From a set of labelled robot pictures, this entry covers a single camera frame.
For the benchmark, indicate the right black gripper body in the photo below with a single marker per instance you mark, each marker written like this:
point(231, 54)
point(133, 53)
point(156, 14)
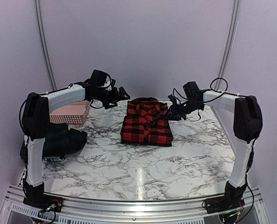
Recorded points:
point(181, 111)

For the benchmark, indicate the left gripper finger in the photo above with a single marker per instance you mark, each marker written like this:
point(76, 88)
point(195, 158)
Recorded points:
point(108, 104)
point(123, 94)

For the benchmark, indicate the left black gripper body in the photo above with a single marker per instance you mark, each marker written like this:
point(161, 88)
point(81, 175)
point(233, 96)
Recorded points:
point(107, 97)

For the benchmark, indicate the red black plaid garment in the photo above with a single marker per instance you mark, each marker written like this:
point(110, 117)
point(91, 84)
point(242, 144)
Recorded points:
point(145, 123)

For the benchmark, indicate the dark green plaid garment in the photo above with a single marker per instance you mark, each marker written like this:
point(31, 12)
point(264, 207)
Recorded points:
point(60, 140)

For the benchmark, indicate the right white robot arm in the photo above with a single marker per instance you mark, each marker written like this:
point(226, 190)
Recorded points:
point(247, 124)

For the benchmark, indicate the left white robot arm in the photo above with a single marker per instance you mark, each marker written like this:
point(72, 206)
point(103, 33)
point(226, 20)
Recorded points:
point(35, 120)

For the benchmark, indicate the pink plastic laundry basket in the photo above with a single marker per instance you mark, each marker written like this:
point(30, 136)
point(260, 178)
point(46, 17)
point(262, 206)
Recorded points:
point(72, 114)

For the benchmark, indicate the folded striped garment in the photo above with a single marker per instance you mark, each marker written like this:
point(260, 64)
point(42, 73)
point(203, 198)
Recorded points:
point(55, 158)

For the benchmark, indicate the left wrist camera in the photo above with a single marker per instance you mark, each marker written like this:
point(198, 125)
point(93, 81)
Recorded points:
point(102, 80)

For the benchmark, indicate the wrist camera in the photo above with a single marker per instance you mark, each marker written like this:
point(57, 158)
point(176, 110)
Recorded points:
point(190, 89)
point(102, 80)

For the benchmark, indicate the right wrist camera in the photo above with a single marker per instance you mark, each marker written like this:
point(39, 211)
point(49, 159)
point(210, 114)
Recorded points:
point(190, 89)

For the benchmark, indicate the right aluminium corner post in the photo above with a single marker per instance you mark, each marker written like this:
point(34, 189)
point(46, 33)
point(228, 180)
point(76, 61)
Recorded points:
point(230, 38)

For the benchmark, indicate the aluminium corner post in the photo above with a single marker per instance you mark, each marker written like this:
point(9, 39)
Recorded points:
point(230, 38)
point(43, 43)

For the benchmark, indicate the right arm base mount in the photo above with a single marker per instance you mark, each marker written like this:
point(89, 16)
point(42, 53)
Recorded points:
point(232, 198)

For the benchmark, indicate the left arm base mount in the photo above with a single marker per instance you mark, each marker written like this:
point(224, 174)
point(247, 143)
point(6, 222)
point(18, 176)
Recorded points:
point(35, 197)

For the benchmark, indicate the left aluminium corner post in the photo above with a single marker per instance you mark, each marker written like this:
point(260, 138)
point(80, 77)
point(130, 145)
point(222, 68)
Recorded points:
point(43, 43)

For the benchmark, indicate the aluminium front frame rail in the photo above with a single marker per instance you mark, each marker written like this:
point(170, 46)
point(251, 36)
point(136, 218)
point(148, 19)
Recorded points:
point(90, 211)

